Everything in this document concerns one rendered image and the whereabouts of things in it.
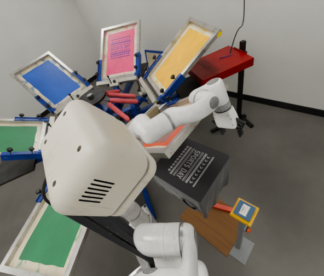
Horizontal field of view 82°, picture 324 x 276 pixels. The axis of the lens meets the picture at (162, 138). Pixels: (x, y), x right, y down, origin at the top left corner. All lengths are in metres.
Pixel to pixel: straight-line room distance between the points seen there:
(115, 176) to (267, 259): 2.06
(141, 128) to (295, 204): 2.07
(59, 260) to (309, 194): 2.39
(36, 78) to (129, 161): 2.76
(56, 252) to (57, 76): 2.10
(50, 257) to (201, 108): 1.44
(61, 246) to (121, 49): 2.29
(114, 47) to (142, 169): 2.63
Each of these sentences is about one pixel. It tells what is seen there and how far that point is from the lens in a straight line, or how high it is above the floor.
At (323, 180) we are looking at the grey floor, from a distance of 2.73.
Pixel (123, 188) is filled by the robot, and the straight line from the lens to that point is 0.35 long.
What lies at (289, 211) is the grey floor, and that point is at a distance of 2.45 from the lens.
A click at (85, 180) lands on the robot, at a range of 0.30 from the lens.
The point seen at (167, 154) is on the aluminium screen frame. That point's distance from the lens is 0.85.
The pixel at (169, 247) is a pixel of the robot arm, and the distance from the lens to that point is 0.54.
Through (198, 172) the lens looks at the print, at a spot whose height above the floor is 0.95.
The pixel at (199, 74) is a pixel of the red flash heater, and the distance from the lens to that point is 2.18.
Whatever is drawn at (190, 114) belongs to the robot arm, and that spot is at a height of 1.75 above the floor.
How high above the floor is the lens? 2.21
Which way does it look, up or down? 46 degrees down
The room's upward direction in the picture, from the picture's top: 22 degrees counter-clockwise
